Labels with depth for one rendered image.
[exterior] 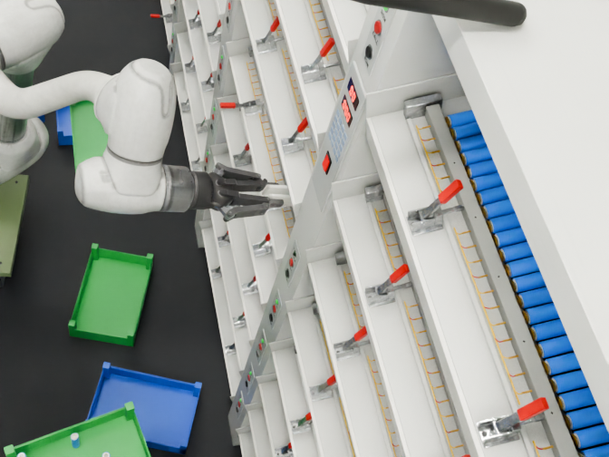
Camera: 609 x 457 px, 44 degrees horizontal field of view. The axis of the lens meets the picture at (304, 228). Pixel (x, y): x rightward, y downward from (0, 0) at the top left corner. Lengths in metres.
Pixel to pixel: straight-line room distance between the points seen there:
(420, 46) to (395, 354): 0.42
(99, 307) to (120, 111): 1.29
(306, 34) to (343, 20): 0.26
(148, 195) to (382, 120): 0.54
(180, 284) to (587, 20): 1.93
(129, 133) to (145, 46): 1.91
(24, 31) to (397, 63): 1.05
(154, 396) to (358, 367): 1.23
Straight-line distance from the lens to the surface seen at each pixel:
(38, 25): 1.85
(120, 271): 2.62
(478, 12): 0.80
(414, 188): 0.99
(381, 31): 0.99
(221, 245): 2.30
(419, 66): 1.01
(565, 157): 0.75
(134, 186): 1.40
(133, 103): 1.34
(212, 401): 2.45
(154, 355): 2.49
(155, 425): 2.41
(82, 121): 2.87
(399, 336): 1.11
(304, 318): 1.54
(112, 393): 2.44
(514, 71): 0.80
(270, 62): 1.65
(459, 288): 0.93
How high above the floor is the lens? 2.30
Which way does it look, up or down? 56 degrees down
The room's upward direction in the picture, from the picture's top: 20 degrees clockwise
